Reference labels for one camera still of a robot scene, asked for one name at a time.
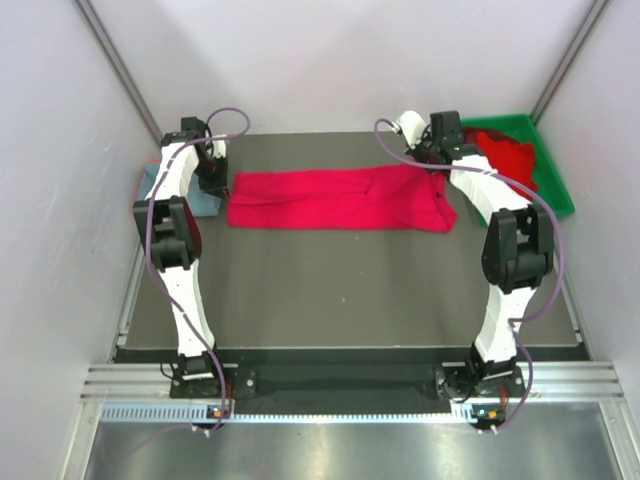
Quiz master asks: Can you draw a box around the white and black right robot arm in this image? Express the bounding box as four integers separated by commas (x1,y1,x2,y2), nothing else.
397,111,554,403

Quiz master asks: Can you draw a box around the crimson red t-shirt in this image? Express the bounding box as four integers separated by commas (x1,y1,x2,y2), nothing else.
227,164,457,233

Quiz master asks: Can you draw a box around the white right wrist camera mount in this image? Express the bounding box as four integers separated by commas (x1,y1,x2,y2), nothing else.
391,110,427,150

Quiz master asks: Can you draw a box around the folded blue-grey t-shirt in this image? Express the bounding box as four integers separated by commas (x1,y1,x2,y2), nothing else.
137,170,221,218

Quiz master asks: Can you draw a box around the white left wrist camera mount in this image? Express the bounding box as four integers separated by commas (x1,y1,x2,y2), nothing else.
207,139,227,160

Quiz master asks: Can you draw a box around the green plastic bin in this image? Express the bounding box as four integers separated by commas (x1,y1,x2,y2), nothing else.
462,114,575,218

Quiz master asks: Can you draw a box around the aluminium corner post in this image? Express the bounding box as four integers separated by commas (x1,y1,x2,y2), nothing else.
71,0,162,144
530,0,612,125

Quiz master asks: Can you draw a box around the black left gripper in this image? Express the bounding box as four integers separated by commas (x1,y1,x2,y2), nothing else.
193,153,229,201

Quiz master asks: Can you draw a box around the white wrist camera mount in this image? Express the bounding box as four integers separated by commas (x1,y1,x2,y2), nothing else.
391,110,427,150
207,139,227,160

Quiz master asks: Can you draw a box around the slotted grey cable duct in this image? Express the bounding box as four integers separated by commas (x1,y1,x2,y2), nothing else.
100,403,498,425

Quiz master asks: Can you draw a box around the bright red t-shirt in bin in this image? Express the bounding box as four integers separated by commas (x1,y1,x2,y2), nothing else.
478,135,538,192

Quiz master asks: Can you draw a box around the right aluminium corner post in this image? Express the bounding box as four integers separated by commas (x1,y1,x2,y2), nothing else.
530,0,612,125

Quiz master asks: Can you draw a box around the left aluminium corner post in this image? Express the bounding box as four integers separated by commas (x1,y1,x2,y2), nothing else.
71,0,162,144

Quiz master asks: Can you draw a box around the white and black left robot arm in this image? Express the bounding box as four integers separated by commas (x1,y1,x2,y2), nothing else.
133,117,229,400

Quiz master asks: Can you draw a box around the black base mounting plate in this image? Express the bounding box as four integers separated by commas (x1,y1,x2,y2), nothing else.
170,364,524,414

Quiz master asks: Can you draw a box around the aluminium front frame rail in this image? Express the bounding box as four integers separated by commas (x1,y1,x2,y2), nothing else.
80,361,623,402

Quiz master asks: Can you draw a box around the dark maroon t-shirt in bin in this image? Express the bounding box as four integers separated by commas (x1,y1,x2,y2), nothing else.
462,127,519,145

